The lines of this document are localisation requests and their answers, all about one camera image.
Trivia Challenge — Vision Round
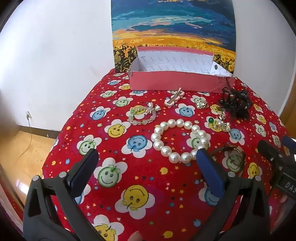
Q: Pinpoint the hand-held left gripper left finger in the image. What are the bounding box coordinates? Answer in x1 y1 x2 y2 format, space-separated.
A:
23 149 102 241

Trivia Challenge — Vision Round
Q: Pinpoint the thin wall cable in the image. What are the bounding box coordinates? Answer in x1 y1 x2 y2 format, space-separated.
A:
20 117 33 160

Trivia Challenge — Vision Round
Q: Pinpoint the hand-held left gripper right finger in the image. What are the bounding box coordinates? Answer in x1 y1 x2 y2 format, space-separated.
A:
196 148 271 241

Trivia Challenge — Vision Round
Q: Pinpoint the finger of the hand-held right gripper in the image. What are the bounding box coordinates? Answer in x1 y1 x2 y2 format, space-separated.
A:
257 140 286 167
282 136 296 151

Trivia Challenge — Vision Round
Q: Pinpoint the red smiley flower tablecloth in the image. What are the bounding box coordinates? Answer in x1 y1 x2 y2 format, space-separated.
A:
42 69 296 241

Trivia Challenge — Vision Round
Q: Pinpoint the green bead flower bracelet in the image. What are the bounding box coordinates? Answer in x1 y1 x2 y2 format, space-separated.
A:
127 103 161 126

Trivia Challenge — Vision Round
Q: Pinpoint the flower hair clip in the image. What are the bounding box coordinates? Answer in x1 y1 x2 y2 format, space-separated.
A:
164 87 185 108

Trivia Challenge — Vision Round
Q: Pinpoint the sunflower field painting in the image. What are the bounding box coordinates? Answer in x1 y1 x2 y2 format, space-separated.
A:
111 0 236 75

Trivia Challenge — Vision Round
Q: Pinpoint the white pearl bracelet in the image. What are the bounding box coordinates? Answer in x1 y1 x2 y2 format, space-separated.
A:
151 119 211 164

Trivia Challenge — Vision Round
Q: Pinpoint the black bow hair clip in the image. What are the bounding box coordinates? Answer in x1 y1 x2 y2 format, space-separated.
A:
218 80 252 121

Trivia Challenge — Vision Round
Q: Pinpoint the pink cardboard box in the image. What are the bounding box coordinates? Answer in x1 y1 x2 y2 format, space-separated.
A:
128 46 236 94

